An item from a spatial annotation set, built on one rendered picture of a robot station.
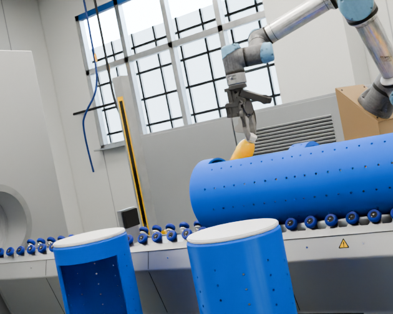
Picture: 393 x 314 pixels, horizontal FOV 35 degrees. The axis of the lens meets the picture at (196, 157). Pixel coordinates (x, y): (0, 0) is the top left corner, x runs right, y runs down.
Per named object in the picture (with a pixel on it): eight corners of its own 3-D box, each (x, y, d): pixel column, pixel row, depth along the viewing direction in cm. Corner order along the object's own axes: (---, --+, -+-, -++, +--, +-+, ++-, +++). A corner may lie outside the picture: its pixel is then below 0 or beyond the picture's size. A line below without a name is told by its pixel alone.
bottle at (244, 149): (239, 179, 245) (259, 139, 238) (237, 186, 239) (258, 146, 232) (223, 172, 245) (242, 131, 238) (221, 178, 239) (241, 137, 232)
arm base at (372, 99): (367, 95, 266) (380, 76, 261) (395, 116, 260) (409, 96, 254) (351, 99, 255) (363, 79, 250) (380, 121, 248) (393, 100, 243)
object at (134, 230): (137, 240, 277) (130, 207, 277) (144, 240, 275) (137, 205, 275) (123, 246, 269) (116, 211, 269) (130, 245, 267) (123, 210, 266)
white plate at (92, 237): (48, 241, 246) (48, 244, 246) (58, 247, 220) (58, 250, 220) (115, 225, 256) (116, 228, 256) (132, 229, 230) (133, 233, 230)
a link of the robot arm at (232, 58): (240, 41, 230) (218, 46, 232) (246, 70, 230) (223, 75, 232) (242, 43, 238) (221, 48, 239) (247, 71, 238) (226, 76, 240)
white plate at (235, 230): (264, 232, 167) (264, 237, 167) (287, 214, 192) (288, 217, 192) (171, 244, 177) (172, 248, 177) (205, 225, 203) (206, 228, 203)
